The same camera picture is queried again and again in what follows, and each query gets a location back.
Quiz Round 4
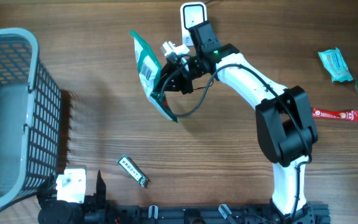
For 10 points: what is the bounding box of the green 3M gloves package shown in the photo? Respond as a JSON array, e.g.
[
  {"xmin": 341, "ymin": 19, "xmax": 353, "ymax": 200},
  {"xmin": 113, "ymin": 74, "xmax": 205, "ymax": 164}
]
[{"xmin": 130, "ymin": 30, "xmax": 178, "ymax": 123}]

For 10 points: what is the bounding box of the black mounting rail base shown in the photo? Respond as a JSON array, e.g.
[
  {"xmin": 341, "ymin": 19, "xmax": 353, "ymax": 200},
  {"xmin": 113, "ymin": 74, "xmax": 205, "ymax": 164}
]
[{"xmin": 104, "ymin": 203, "xmax": 331, "ymax": 224}]

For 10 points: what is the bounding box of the red snack stick pack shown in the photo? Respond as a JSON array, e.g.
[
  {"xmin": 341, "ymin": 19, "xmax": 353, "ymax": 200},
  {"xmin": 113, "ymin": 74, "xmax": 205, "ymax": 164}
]
[{"xmin": 312, "ymin": 108, "xmax": 358, "ymax": 121}]

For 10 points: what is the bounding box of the teal wet wipes pack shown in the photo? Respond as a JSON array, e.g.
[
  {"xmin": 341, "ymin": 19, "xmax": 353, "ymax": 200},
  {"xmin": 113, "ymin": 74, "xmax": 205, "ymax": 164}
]
[{"xmin": 318, "ymin": 47, "xmax": 354, "ymax": 82}]

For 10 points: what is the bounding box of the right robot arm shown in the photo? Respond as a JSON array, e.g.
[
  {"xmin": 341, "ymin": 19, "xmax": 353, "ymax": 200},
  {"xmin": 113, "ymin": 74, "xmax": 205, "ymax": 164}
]
[{"xmin": 156, "ymin": 21, "xmax": 318, "ymax": 223}]

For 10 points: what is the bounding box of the green white candy bar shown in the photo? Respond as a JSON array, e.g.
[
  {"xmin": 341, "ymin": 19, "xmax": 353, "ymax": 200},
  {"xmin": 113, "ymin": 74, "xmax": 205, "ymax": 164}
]
[{"xmin": 117, "ymin": 154, "xmax": 148, "ymax": 187}]

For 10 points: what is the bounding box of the grey plastic mesh basket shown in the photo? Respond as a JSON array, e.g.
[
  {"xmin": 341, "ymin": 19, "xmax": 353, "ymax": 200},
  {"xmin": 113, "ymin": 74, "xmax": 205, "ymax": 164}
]
[{"xmin": 0, "ymin": 28, "xmax": 62, "ymax": 207}]

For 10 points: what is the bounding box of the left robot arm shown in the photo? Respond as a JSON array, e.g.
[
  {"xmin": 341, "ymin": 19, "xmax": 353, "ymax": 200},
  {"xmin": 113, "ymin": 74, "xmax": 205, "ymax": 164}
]
[{"xmin": 37, "ymin": 166, "xmax": 109, "ymax": 224}]

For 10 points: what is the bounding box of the white barcode scanner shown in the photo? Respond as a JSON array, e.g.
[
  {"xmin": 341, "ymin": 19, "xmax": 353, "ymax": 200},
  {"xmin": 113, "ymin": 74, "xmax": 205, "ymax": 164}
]
[{"xmin": 180, "ymin": 1, "xmax": 208, "ymax": 47}]

